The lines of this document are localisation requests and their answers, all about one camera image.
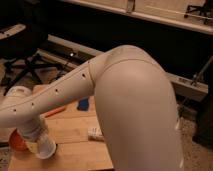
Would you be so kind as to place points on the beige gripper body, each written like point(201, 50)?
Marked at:
point(32, 139)

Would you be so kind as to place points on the white ceramic cup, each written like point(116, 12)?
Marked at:
point(45, 147)

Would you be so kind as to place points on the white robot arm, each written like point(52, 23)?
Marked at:
point(135, 104)

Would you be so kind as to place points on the orange bowl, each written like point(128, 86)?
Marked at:
point(16, 142)

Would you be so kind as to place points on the wooden table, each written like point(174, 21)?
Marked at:
point(75, 152)

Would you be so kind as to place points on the orange carrot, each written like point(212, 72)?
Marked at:
point(54, 111)

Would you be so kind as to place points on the white plastic bottle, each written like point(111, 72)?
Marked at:
point(95, 133)

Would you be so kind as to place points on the blue sponge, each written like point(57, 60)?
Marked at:
point(83, 105)

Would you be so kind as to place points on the black office chair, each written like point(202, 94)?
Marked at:
point(20, 38)

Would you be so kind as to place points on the black chair base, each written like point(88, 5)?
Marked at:
point(203, 10)

